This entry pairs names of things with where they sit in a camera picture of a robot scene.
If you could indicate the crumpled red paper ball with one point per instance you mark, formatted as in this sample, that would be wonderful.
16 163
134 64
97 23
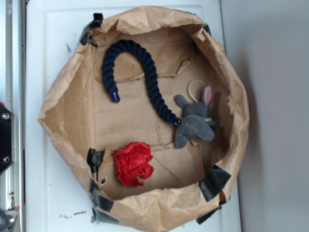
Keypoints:
132 163

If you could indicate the aluminium frame rail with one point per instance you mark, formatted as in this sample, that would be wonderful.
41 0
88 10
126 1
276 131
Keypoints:
12 89

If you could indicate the brown paper bag bin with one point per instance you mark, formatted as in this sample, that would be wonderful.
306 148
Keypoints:
87 128

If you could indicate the grey plush bunny toy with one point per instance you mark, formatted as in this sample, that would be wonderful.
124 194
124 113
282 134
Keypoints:
197 121

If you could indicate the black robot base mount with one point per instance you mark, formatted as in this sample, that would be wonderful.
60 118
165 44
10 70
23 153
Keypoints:
6 138

